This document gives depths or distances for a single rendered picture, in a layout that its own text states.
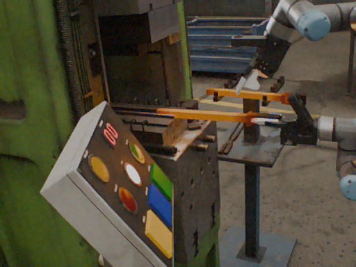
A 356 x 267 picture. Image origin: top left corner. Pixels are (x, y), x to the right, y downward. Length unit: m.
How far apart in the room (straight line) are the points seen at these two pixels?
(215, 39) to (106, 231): 4.53
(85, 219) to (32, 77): 0.49
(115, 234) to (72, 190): 0.11
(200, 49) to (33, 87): 4.25
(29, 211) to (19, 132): 0.37
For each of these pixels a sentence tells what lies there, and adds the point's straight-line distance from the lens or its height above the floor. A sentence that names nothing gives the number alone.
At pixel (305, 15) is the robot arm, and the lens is 1.05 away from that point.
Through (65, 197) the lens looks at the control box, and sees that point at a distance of 0.69.
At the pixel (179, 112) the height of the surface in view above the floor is 1.01.
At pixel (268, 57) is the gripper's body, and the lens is 1.18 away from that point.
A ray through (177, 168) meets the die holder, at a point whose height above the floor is 0.88.
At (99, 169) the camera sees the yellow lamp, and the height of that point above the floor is 1.16.
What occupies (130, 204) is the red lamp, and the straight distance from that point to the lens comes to 0.75.
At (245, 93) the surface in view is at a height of 0.97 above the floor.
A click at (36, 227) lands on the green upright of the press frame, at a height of 0.68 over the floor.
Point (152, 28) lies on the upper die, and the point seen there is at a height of 1.31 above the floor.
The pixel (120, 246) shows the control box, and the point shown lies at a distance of 0.73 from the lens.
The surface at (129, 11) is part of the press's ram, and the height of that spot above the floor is 1.38.
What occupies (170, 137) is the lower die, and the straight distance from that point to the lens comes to 1.35.
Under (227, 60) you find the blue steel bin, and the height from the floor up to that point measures 0.26.
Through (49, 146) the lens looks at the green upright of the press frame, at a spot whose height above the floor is 1.06.
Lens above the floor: 1.49
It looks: 23 degrees down
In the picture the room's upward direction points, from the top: 6 degrees counter-clockwise
